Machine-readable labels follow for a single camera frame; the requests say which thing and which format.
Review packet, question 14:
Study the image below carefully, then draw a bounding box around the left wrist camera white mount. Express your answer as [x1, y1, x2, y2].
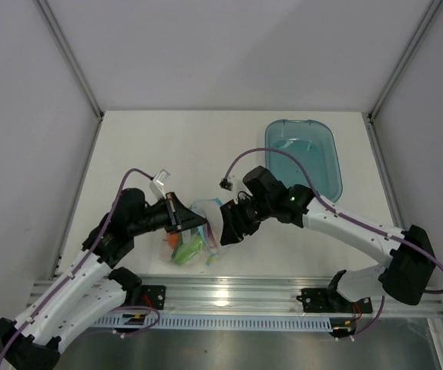
[149, 169, 170, 200]

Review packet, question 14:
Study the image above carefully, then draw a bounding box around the right aluminium frame post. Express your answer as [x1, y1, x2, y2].
[367, 0, 443, 125]

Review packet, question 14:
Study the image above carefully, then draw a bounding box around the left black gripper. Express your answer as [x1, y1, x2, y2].
[129, 191, 206, 237]

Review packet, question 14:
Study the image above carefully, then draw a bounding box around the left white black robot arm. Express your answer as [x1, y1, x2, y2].
[0, 188, 207, 369]

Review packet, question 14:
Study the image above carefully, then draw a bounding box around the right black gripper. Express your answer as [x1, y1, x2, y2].
[220, 195, 274, 247]

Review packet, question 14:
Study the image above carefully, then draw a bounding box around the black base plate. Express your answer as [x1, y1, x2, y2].
[121, 285, 166, 310]
[296, 288, 373, 314]

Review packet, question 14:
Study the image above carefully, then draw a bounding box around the left aluminium frame post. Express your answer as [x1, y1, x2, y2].
[33, 0, 104, 121]

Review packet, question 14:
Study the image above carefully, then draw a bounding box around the aluminium frame post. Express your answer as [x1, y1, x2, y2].
[33, 0, 104, 121]
[367, 0, 443, 125]

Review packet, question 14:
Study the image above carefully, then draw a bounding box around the orange toy pumpkin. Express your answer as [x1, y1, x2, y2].
[166, 233, 180, 250]

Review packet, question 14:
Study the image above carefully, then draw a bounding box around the light green toy vegetable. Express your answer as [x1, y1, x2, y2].
[171, 235, 204, 265]

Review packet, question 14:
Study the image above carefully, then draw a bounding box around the purple toy eggplant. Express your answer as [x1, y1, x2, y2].
[203, 224, 217, 249]

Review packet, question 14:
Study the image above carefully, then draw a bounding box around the clear zip bag blue zipper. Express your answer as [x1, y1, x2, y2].
[158, 197, 224, 267]

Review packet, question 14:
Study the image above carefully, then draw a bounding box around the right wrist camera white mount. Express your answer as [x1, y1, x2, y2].
[219, 176, 242, 193]

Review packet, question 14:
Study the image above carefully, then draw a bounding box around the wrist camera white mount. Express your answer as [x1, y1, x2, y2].
[149, 169, 170, 200]
[219, 176, 242, 193]

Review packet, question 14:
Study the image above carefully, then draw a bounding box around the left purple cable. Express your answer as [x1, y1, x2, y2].
[0, 168, 160, 370]

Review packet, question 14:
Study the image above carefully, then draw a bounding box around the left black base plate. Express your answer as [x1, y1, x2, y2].
[121, 285, 166, 310]

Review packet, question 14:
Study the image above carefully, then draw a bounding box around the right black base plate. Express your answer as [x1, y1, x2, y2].
[296, 288, 373, 314]

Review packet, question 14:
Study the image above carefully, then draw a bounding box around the slotted grey cable duct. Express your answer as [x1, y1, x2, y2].
[92, 313, 333, 333]

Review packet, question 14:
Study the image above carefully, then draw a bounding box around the purple cable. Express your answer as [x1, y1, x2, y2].
[224, 148, 443, 342]
[0, 168, 160, 370]

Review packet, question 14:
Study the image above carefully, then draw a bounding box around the teal plastic tray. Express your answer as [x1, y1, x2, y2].
[265, 119, 343, 202]

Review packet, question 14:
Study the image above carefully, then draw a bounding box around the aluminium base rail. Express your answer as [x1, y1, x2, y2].
[32, 274, 443, 318]

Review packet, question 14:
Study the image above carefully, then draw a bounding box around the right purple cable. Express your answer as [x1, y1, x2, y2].
[224, 148, 443, 342]

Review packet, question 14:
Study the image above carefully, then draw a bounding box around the right side aluminium rail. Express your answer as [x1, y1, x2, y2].
[362, 113, 408, 229]

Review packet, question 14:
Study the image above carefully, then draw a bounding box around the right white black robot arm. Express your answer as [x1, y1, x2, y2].
[220, 166, 435, 311]

